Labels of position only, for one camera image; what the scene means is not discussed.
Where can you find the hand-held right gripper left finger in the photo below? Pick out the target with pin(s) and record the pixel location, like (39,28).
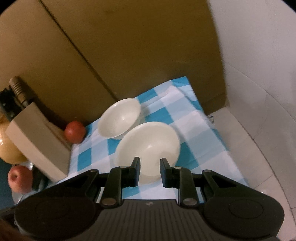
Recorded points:
(135,172)

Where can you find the red yellow apple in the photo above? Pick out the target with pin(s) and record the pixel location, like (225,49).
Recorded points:
(20,179)

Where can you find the wooden knife block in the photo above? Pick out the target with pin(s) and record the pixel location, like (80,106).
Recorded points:
(37,143)

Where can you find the blue white checkered tablecloth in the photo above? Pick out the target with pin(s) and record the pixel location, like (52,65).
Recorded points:
(185,111)

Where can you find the brown wooden cabinet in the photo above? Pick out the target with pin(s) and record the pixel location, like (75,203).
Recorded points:
(115,46)

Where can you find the cream bowl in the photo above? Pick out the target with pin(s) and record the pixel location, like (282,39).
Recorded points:
(119,119)
(148,148)

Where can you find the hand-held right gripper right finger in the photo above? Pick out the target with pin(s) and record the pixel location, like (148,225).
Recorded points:
(165,173)

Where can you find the red tomato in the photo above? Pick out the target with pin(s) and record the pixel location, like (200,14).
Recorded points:
(74,132)

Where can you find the pomelo in yellow net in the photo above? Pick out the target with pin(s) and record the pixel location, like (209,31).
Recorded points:
(9,148)

